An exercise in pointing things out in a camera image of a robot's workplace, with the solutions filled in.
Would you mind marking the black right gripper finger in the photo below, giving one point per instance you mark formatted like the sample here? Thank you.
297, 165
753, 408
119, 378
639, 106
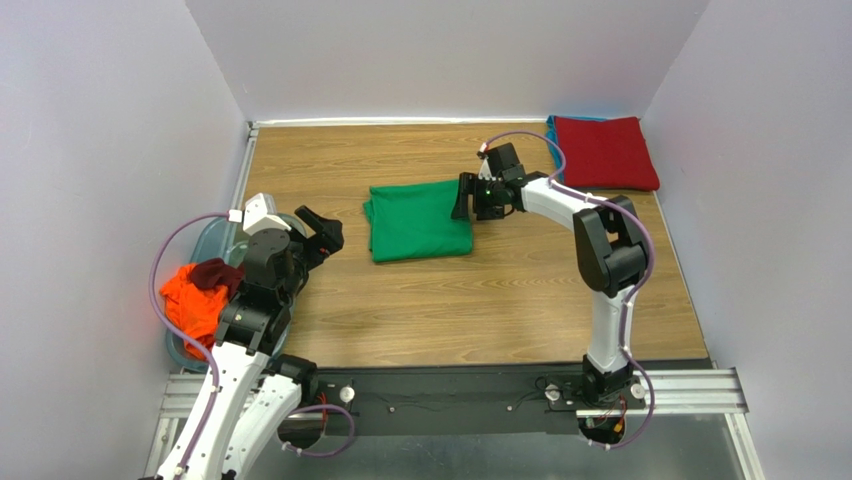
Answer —
490, 213
465, 189

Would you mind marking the maroon t-shirt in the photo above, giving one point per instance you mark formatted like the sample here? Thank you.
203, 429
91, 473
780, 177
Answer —
214, 273

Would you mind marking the red folded t-shirt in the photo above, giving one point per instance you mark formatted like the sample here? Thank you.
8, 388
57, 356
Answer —
603, 153

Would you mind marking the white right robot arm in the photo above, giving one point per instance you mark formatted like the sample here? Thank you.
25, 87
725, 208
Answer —
612, 253

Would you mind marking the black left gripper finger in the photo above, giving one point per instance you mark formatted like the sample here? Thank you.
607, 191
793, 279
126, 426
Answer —
313, 256
327, 237

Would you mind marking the clear blue plastic bin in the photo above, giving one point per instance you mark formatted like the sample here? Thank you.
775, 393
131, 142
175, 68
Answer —
215, 241

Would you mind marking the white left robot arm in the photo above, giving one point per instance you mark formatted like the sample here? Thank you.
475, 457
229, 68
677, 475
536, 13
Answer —
249, 387

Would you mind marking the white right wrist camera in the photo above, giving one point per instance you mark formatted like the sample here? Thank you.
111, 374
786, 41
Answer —
484, 172

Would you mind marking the aluminium rail frame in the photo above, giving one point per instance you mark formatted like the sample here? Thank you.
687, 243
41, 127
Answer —
677, 392

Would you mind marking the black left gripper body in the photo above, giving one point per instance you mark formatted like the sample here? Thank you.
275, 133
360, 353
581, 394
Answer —
309, 246

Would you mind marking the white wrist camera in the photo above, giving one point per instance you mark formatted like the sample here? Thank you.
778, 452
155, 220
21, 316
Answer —
484, 172
259, 213

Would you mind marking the orange t-shirt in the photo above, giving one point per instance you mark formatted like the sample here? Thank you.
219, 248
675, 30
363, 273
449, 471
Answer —
194, 312

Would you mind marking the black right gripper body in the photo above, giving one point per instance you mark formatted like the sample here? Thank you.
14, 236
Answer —
475, 197

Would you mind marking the green t-shirt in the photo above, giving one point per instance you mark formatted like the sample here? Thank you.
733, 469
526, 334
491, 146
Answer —
410, 222

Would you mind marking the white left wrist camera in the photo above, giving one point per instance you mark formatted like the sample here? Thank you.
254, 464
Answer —
259, 213

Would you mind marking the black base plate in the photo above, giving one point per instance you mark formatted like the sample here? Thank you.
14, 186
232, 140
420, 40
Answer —
563, 398

